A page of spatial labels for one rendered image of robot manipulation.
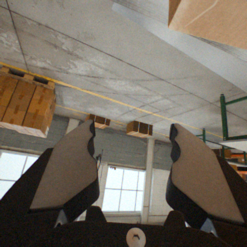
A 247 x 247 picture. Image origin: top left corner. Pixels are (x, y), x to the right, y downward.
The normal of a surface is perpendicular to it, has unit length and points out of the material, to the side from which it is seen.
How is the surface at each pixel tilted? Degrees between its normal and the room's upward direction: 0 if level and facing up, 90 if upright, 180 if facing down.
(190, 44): 0
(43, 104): 92
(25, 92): 87
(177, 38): 0
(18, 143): 90
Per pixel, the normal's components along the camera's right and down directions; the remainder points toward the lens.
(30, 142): 0.44, -0.21
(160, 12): -0.14, 0.95
